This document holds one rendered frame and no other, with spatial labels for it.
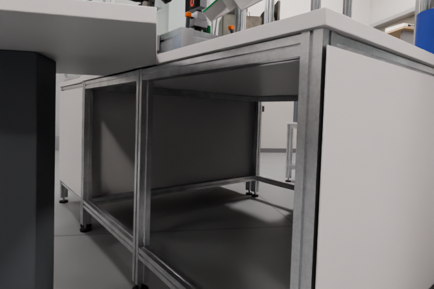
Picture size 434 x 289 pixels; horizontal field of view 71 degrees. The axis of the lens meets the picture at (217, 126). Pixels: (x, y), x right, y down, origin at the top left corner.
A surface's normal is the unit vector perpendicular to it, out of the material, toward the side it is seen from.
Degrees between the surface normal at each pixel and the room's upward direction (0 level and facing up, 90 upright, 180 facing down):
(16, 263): 90
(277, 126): 90
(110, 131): 90
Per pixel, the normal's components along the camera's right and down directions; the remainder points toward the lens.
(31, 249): 0.19, 0.04
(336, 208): 0.62, 0.05
